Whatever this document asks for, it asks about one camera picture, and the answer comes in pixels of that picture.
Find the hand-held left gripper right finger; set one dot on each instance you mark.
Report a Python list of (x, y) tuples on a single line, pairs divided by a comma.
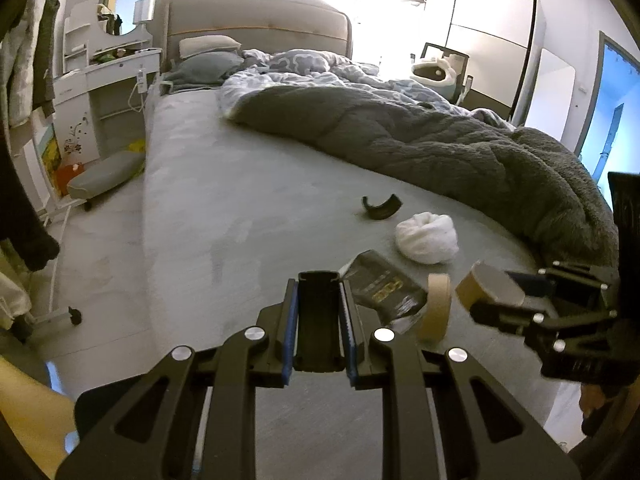
[(350, 345)]

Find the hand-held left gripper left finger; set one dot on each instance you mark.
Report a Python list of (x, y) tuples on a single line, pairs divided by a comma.
[(289, 340)]

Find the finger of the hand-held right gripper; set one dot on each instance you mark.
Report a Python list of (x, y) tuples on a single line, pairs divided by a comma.
[(505, 317), (539, 286)]

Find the black plastic channel piece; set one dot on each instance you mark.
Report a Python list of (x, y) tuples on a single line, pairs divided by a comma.
[(320, 320)]

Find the brown packing tape roll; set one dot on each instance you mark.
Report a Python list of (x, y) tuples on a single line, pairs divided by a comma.
[(480, 285)]

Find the black foil packet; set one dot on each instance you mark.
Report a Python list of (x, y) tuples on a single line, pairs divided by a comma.
[(385, 290)]

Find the beige masking tape roll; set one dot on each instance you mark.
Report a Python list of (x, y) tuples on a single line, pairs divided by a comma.
[(434, 307)]

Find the white paper towel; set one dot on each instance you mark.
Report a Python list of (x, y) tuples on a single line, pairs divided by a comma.
[(427, 237)]

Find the black curved plastic piece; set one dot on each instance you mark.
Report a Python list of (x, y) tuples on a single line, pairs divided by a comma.
[(375, 212)]

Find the person's right hand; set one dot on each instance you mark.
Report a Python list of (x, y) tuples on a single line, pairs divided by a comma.
[(595, 400)]

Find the grey upholstered bed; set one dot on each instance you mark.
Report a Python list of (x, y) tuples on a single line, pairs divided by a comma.
[(225, 210)]

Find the white panel board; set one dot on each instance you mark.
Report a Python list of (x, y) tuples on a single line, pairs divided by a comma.
[(550, 100)]

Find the grey fleece blanket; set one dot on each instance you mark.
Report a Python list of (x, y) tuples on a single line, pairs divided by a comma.
[(400, 135)]

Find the green white cat bed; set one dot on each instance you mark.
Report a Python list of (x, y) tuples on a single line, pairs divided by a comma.
[(435, 72)]

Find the yellow plastic bag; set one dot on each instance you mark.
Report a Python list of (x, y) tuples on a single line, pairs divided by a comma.
[(135, 148)]

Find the white wardrobe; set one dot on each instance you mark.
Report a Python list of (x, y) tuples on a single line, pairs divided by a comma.
[(485, 45)]

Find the grey cushioned stool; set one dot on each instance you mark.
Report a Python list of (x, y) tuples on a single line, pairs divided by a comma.
[(105, 172)]

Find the blue patterned duvet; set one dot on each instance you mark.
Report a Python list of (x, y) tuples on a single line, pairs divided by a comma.
[(310, 75)]

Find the red box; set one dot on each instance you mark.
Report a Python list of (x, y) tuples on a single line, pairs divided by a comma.
[(67, 175)]

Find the grey pillow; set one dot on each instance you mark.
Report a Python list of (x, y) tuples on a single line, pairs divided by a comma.
[(205, 67)]

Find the black garment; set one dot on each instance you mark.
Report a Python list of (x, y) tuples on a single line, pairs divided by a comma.
[(25, 210)]

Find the yellow picture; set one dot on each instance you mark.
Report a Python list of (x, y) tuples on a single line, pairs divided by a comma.
[(50, 150)]

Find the beige pillow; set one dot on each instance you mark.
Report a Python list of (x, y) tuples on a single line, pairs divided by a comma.
[(207, 45)]

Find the white dressing table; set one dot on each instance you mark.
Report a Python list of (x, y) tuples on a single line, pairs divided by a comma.
[(95, 95)]

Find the green packet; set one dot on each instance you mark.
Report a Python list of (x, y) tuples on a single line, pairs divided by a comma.
[(107, 56)]

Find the silver table lamp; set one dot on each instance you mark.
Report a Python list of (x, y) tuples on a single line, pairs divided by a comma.
[(143, 10)]

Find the olive knit cardigan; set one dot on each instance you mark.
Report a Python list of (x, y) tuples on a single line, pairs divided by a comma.
[(47, 50)]

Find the oval mirror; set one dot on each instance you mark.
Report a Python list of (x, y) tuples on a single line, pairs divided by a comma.
[(125, 0)]

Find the white jacket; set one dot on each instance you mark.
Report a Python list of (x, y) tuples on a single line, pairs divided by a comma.
[(17, 70)]

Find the black frame chair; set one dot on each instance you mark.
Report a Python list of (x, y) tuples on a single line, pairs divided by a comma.
[(462, 67)]

